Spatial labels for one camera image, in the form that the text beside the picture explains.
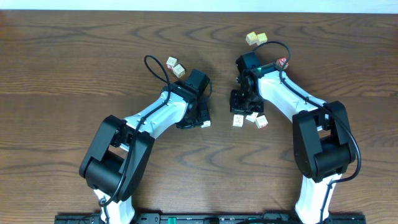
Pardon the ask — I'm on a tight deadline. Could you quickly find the white block red print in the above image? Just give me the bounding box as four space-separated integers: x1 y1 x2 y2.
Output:
255 115 268 129

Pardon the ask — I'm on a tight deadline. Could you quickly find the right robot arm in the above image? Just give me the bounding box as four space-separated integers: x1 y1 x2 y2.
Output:
230 52 361 223

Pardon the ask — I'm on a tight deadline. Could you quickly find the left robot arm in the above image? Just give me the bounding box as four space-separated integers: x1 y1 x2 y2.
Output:
79 70 211 223

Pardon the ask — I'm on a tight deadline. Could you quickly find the white block yellow side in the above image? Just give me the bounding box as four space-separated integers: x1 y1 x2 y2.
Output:
172 64 185 78

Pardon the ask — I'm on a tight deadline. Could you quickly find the white block red side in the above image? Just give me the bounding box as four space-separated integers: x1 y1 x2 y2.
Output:
166 57 178 70

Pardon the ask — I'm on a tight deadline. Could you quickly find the red letter block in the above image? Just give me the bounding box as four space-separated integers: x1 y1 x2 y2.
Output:
275 57 289 70

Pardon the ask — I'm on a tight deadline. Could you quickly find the yellow block far left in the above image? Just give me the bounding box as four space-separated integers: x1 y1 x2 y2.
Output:
246 32 258 45

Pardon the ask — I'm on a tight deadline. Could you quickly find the yellow block far right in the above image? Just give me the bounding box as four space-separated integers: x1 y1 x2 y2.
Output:
257 32 268 45

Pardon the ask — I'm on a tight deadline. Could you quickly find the left black cable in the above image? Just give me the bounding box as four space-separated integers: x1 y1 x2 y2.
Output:
98 55 213 224

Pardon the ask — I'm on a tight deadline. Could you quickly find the black cable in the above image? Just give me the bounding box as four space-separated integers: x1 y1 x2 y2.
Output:
251 40 363 224
98 55 213 224

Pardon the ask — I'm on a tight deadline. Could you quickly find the right black cable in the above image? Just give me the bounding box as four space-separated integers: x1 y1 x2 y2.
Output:
251 40 363 224

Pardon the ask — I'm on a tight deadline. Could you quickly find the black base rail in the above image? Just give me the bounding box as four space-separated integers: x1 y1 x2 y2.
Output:
54 212 367 224

